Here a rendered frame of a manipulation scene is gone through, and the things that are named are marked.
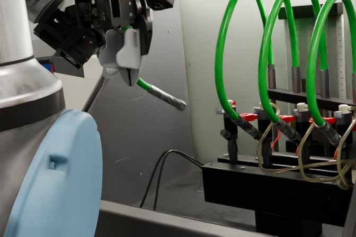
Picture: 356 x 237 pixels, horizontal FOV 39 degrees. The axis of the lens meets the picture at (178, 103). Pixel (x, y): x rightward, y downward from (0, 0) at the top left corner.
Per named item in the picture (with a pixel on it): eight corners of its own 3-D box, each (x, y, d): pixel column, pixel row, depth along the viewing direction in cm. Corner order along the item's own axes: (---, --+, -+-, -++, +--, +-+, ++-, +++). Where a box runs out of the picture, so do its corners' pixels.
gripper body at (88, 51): (81, 72, 103) (32, 34, 100) (106, 39, 104) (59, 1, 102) (85, 66, 95) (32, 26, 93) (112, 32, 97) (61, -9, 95)
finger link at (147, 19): (125, 56, 79) (118, 0, 78) (132, 54, 81) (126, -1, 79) (148, 55, 77) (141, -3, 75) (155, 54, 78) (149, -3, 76)
